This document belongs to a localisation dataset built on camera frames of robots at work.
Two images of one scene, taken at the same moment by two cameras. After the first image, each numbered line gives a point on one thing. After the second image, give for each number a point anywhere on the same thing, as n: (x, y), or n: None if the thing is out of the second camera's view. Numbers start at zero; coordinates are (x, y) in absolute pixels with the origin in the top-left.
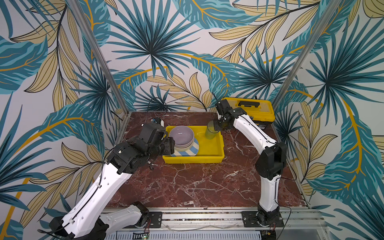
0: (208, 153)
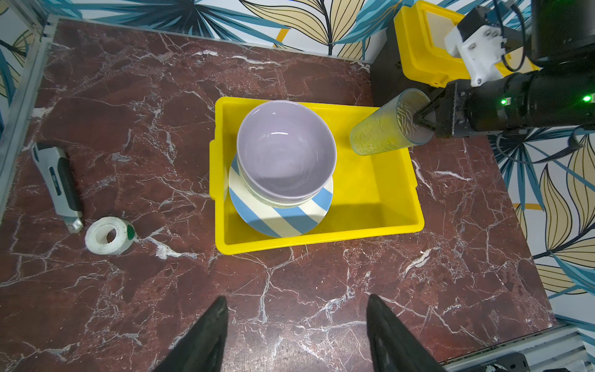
0: (373, 194)
